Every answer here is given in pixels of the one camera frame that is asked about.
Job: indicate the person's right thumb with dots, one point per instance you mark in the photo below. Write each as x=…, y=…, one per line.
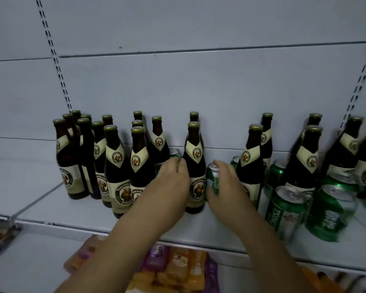
x=211, y=194

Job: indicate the cluster of green cans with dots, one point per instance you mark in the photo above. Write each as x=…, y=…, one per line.
x=329, y=213

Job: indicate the person's left hand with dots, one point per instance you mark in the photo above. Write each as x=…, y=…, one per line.
x=163, y=192

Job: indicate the person's left forearm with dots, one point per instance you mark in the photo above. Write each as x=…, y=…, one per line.
x=115, y=256

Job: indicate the green white beverage can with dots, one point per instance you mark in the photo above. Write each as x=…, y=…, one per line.
x=212, y=176

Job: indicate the pile of orange purple packets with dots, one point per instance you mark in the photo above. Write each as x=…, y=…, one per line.
x=176, y=265

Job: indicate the person's right forearm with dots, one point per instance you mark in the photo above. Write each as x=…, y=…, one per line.
x=265, y=256

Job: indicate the orange packet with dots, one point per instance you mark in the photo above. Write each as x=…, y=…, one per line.
x=311, y=279

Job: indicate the row of brown beer bottles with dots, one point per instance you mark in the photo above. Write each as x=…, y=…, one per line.
x=118, y=167

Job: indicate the slotted shelf upright strip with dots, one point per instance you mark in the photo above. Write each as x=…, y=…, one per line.
x=358, y=79
x=56, y=60

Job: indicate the white metal shelf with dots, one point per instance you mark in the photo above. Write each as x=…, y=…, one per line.
x=33, y=267
x=79, y=215

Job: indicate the colourful snack packet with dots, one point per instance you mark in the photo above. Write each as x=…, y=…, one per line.
x=1, y=236

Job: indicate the person's left fingers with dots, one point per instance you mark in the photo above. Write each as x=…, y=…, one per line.
x=178, y=167

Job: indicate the person's right hand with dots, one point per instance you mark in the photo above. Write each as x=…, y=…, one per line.
x=228, y=195

